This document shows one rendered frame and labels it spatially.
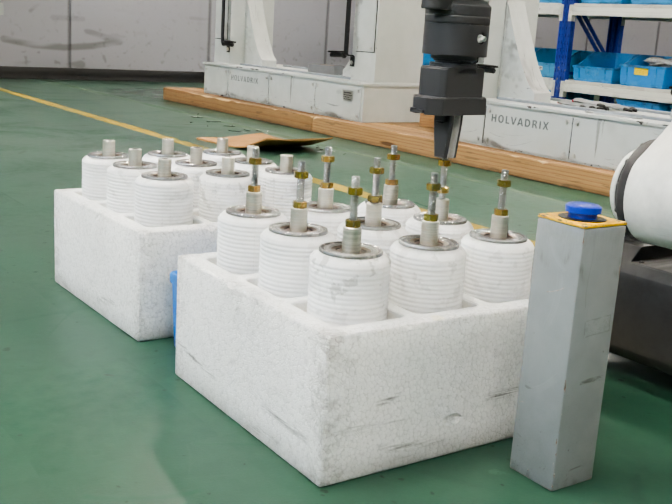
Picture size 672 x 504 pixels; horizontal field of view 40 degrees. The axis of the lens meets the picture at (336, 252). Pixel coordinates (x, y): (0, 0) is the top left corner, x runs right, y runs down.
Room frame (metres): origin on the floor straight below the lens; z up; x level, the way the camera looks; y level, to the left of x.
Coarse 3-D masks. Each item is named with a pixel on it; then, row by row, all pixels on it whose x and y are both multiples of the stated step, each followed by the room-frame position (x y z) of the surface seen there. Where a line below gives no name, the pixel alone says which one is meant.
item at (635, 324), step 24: (624, 240) 1.42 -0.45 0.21; (624, 264) 1.37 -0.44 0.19; (648, 264) 1.36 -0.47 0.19; (624, 288) 1.35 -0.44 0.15; (648, 288) 1.32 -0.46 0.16; (624, 312) 1.35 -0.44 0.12; (648, 312) 1.32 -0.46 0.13; (624, 336) 1.34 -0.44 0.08; (648, 336) 1.31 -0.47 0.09; (648, 360) 1.31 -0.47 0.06
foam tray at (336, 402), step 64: (192, 256) 1.27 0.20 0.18; (192, 320) 1.23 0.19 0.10; (256, 320) 1.09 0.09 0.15; (320, 320) 1.01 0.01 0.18; (384, 320) 1.03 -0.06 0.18; (448, 320) 1.06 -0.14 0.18; (512, 320) 1.12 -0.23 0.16; (192, 384) 1.23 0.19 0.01; (256, 384) 1.08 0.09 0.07; (320, 384) 0.97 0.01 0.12; (384, 384) 1.00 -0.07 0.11; (448, 384) 1.06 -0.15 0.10; (512, 384) 1.12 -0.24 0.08; (320, 448) 0.96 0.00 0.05; (384, 448) 1.01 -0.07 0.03; (448, 448) 1.07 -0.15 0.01
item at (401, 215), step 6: (360, 204) 1.39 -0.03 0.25; (360, 210) 1.37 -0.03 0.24; (384, 210) 1.35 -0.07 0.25; (390, 210) 1.35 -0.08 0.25; (396, 210) 1.35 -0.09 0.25; (402, 210) 1.36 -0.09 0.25; (408, 210) 1.36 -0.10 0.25; (414, 210) 1.37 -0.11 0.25; (384, 216) 1.35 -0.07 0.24; (390, 216) 1.35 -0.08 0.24; (396, 216) 1.35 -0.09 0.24; (402, 216) 1.35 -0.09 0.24; (408, 216) 1.35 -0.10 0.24; (402, 222) 1.35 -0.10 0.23
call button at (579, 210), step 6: (570, 204) 1.03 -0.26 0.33; (576, 204) 1.03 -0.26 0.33; (582, 204) 1.03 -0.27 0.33; (588, 204) 1.03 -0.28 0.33; (594, 204) 1.04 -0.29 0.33; (570, 210) 1.02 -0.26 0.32; (576, 210) 1.02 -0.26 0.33; (582, 210) 1.01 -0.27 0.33; (588, 210) 1.01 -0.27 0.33; (594, 210) 1.02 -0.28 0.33; (600, 210) 1.02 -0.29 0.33; (570, 216) 1.03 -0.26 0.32; (576, 216) 1.02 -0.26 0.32; (582, 216) 1.02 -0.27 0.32; (588, 216) 1.02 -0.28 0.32; (594, 216) 1.02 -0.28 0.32
